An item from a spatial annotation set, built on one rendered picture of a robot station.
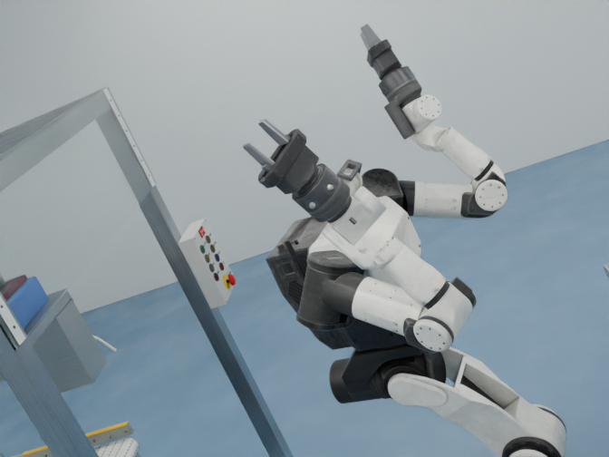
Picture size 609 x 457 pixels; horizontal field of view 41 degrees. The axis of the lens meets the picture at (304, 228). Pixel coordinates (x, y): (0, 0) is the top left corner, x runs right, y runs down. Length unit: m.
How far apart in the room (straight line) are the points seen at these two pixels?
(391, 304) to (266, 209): 4.15
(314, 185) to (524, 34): 3.92
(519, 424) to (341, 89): 3.64
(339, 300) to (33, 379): 0.68
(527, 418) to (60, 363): 1.17
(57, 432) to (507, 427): 1.04
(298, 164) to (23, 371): 0.78
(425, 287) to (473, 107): 3.90
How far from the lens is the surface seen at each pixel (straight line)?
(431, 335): 1.58
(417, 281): 1.55
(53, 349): 2.17
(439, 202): 2.08
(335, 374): 2.12
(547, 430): 2.12
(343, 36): 5.32
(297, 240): 1.91
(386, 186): 2.06
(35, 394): 1.90
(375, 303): 1.65
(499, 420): 2.07
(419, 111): 2.02
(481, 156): 2.08
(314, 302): 1.71
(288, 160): 1.47
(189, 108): 5.64
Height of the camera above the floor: 1.91
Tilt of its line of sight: 19 degrees down
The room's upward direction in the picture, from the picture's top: 24 degrees counter-clockwise
